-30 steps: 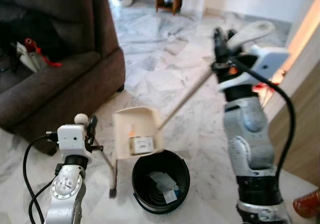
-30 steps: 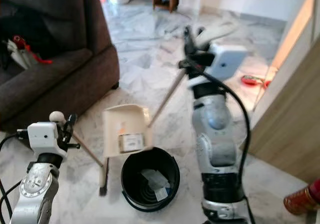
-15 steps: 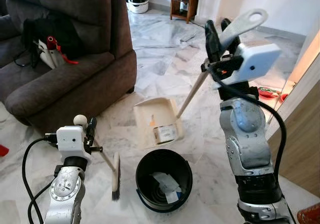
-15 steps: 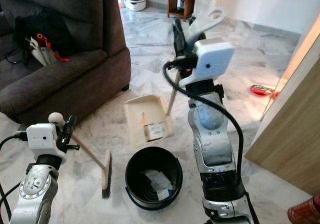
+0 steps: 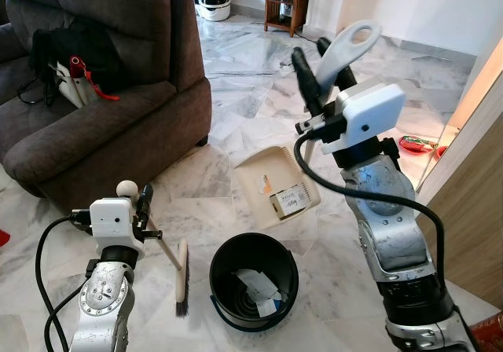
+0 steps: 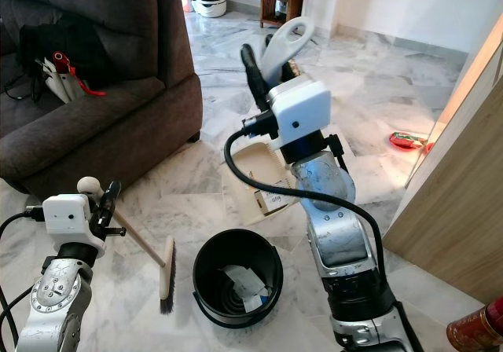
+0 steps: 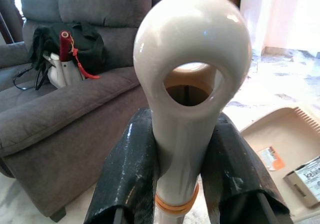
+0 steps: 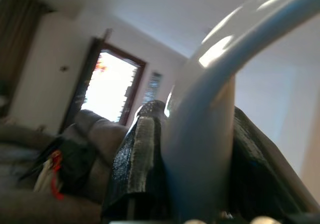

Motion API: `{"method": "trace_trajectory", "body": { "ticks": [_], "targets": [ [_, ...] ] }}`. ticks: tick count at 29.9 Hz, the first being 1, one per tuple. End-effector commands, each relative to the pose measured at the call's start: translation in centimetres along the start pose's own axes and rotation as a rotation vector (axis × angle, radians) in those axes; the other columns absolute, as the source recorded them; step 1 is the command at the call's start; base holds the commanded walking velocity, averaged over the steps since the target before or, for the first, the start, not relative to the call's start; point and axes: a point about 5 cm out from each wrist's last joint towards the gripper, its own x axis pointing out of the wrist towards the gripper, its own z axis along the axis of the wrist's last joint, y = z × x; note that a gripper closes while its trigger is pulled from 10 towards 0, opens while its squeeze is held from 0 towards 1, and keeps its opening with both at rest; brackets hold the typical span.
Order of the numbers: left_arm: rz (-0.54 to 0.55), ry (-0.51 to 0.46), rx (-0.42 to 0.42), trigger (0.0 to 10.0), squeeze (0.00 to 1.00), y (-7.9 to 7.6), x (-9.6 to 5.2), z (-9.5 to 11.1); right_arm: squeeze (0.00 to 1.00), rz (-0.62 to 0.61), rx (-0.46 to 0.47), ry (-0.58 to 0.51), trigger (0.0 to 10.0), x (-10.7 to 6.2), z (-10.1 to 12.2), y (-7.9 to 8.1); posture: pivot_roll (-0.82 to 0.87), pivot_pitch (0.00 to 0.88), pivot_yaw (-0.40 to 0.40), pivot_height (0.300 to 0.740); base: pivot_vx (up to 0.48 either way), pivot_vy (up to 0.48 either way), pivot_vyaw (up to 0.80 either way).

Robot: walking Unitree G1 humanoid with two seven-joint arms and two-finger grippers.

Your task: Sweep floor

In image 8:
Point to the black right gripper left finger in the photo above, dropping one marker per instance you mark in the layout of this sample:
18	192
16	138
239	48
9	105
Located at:
135	164

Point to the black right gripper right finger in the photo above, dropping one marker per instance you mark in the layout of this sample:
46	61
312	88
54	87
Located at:
260	171

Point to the brown fabric sofa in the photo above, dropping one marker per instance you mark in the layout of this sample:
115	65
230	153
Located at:
30	209

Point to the brown curtain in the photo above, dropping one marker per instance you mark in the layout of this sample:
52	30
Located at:
17	34

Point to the dark wooden door frame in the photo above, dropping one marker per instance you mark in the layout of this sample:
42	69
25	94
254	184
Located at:
136	66

